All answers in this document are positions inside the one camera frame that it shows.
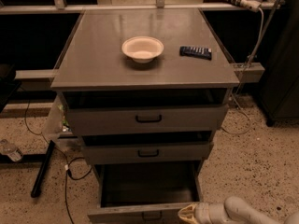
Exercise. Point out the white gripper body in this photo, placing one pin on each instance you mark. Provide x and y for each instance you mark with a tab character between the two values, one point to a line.
203	213

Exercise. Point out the grey bottom drawer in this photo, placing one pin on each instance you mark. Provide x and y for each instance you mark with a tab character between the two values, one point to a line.
146	193

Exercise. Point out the grey drawer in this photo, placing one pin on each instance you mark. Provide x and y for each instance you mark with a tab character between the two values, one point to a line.
150	111
146	147
146	193

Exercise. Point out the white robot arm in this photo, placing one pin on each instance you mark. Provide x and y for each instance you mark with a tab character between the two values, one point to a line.
233	210

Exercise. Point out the grey middle drawer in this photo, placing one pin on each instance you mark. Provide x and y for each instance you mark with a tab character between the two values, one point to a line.
146	147

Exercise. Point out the grey top drawer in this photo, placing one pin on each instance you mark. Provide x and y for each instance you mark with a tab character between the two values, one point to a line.
150	111

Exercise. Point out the grey drawer cabinet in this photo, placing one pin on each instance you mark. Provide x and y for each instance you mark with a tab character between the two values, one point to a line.
94	60

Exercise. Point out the dark blue snack packet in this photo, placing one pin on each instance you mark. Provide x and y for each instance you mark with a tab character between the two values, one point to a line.
196	52

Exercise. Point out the black metal table leg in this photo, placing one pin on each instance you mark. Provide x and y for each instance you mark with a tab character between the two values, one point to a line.
36	190

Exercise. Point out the clear plastic bag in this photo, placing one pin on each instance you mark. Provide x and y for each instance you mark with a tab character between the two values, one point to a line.
56	131

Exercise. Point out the white paper bowl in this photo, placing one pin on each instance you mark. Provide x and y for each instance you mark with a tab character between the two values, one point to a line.
142	49

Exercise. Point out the clear plastic bottle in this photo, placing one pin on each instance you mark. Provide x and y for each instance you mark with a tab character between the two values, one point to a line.
10	150

